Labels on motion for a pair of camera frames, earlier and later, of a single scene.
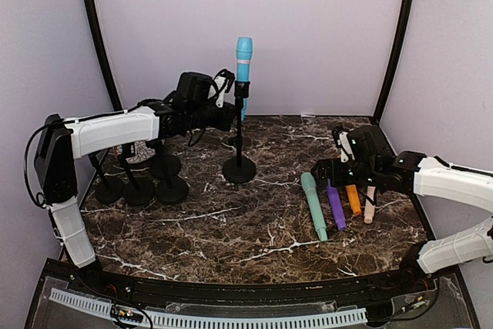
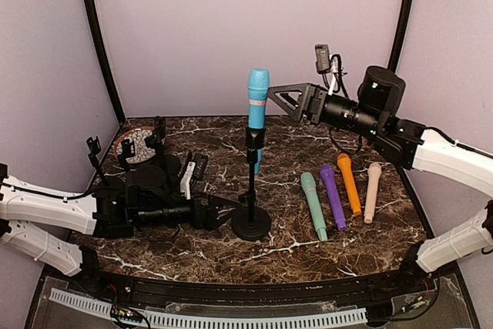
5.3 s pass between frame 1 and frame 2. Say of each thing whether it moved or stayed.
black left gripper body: moved
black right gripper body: moved
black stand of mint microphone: moved
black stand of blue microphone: moved
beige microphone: stayed
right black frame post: stayed
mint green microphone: stayed
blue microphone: moved
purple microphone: stayed
